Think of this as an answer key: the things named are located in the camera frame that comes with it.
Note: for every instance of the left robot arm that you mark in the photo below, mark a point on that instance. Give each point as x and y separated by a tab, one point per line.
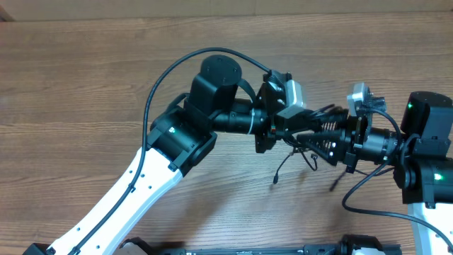
219	100

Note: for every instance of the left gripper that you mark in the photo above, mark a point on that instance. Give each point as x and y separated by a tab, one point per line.
276	128

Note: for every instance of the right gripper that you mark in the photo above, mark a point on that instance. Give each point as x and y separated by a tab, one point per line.
335	139

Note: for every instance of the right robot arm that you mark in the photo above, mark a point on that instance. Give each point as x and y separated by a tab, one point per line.
416	152

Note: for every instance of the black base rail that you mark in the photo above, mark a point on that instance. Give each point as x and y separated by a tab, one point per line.
350	244

